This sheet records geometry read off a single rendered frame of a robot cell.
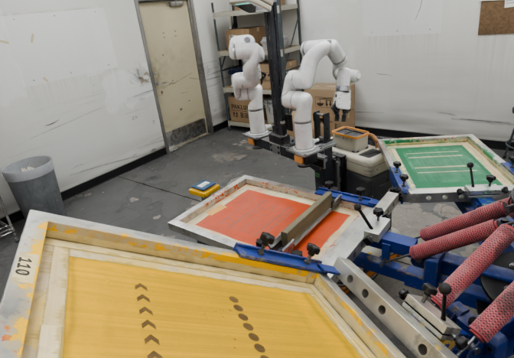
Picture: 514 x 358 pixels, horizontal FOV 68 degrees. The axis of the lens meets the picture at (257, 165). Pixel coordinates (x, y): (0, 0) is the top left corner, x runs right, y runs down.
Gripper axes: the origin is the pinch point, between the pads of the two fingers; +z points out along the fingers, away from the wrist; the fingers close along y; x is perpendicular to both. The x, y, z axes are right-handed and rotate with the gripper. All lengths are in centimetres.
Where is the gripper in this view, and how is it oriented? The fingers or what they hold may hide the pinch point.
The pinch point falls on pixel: (340, 118)
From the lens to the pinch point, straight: 229.5
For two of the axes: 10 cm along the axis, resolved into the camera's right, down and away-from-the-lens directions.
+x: -5.0, -1.1, 8.6
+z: -0.6, 9.9, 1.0
